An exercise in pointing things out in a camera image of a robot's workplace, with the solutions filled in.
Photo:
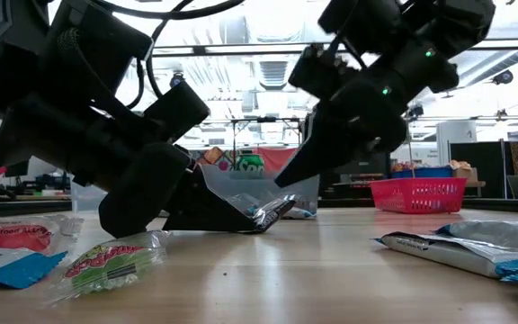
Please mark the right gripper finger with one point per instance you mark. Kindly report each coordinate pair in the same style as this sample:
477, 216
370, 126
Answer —
315, 72
340, 135

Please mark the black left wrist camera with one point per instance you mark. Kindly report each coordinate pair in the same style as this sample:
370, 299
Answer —
97, 49

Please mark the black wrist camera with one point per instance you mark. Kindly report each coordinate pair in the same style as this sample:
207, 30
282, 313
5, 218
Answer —
97, 49
362, 22

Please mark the black ceiling camera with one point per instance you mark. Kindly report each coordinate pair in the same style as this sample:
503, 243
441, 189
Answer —
503, 77
176, 81
416, 111

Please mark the black partition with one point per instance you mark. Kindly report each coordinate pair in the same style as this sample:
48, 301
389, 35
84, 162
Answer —
477, 168

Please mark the colourful patchwork quilt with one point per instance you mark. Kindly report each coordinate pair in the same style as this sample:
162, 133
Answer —
214, 155

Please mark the cardboard box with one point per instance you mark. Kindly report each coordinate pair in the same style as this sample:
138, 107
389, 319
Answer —
465, 173

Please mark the thin pole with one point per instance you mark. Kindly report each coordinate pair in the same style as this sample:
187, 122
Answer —
411, 157

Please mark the silver ventilation duct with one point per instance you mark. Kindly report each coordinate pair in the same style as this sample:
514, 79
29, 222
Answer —
273, 72

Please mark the orange cloth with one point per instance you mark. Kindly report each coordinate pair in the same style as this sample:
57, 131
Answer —
270, 157

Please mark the black television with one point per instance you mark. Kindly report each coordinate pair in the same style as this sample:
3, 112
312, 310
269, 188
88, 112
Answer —
376, 164

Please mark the grey chair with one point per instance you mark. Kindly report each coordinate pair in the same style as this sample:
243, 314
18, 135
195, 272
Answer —
516, 186

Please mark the black metal table frame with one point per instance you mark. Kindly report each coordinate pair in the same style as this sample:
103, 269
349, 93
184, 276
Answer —
16, 207

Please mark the green Sprite can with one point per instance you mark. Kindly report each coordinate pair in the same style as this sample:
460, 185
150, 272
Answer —
250, 163

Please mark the white cabinet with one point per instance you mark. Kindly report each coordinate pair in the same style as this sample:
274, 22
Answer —
456, 139

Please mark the blue tub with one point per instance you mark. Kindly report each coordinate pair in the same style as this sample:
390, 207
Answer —
430, 172

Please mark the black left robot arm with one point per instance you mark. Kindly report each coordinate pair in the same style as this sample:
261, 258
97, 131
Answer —
7, 54

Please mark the long ceiling light rail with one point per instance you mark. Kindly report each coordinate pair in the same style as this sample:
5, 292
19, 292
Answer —
241, 48

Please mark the red plastic basket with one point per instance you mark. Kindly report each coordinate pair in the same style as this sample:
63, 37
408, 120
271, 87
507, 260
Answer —
418, 195

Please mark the clear plastic bin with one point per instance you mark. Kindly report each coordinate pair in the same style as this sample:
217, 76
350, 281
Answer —
86, 198

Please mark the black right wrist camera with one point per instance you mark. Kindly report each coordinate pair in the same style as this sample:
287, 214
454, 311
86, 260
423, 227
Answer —
362, 22

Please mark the grey translucent plastic bin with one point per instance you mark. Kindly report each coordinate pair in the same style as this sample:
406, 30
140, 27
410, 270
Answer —
241, 184

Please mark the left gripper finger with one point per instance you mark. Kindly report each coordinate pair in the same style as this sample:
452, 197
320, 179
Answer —
151, 189
178, 112

